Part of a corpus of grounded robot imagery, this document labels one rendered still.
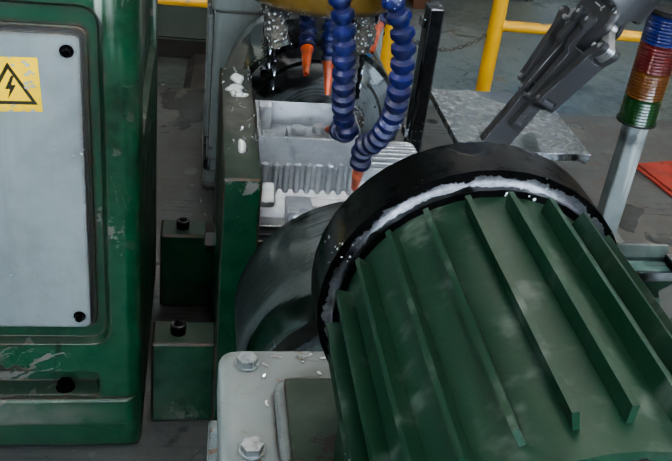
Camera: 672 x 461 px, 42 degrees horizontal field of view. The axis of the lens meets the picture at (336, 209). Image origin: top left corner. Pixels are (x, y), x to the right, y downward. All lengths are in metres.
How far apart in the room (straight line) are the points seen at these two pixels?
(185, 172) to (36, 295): 0.73
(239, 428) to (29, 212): 0.38
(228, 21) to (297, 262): 0.72
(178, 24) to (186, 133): 2.49
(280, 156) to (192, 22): 3.25
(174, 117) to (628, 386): 1.55
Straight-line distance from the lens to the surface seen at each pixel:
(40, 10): 0.82
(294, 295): 0.76
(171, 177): 1.61
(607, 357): 0.37
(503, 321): 0.40
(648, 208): 1.78
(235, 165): 0.93
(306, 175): 1.01
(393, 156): 1.07
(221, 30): 1.45
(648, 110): 1.49
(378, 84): 1.27
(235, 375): 0.63
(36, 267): 0.93
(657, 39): 1.45
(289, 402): 0.60
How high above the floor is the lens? 1.58
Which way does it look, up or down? 30 degrees down
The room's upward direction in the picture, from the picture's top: 7 degrees clockwise
